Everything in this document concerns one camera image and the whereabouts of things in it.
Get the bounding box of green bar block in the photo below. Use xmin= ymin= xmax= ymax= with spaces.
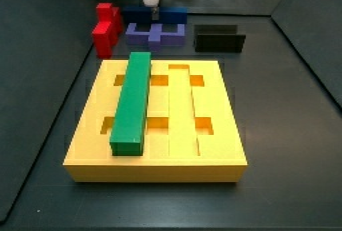
xmin=110 ymin=52 xmax=152 ymax=156

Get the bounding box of yellow puzzle board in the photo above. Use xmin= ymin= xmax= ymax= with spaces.
xmin=63 ymin=60 xmax=248 ymax=183

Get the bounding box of black angle bracket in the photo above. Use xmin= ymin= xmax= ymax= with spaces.
xmin=194 ymin=25 xmax=246 ymax=53

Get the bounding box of red puzzle piece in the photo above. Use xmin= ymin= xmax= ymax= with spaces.
xmin=93 ymin=3 xmax=124 ymax=59

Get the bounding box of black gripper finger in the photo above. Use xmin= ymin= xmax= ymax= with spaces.
xmin=153 ymin=7 xmax=160 ymax=21

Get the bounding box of purple puzzle piece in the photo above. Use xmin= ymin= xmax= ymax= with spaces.
xmin=126 ymin=23 xmax=186 ymax=52

